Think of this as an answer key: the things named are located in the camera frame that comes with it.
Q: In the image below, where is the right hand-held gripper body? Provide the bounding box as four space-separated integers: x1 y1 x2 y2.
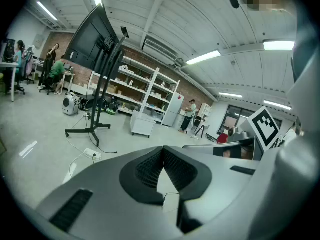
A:
213 105 286 162

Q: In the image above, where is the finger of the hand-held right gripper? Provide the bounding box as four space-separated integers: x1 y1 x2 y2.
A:
182 143 216 150

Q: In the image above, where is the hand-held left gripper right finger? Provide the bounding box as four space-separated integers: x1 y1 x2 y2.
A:
162 145 263 227

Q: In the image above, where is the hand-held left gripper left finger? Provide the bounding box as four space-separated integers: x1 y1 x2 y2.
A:
34 145 187 240

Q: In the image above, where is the white power strip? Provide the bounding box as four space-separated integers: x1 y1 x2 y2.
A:
83 147 102 160

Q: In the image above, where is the black tripod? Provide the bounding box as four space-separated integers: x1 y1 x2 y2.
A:
194 123 211 138

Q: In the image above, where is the dark glass door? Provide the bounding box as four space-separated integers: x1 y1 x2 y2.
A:
219 103 283 136

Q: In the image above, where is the white cubby shelf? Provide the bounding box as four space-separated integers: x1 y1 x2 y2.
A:
199 102 213 122

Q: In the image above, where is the white refrigerator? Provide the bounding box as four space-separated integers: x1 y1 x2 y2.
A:
162 91 185 127

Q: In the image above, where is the black wheeled TV stand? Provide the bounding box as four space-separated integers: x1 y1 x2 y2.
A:
64 35 126 148

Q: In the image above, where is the white rolling cabinet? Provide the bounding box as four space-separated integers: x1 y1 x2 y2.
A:
129 110 156 139

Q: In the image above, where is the white metal shelving unit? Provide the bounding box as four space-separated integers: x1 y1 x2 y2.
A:
88 56 181 125

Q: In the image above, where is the white ceiling air conditioner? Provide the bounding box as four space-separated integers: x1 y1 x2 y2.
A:
141 35 180 66

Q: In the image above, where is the black television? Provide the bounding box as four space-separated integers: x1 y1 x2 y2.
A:
64 3 120 74

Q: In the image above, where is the white desk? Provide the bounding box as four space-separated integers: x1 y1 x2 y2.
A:
0 61 20 103

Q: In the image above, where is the black computer monitor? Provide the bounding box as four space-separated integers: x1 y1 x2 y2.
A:
2 39 16 63

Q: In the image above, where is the white looped cable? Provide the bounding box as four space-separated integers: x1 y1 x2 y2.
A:
67 152 87 179

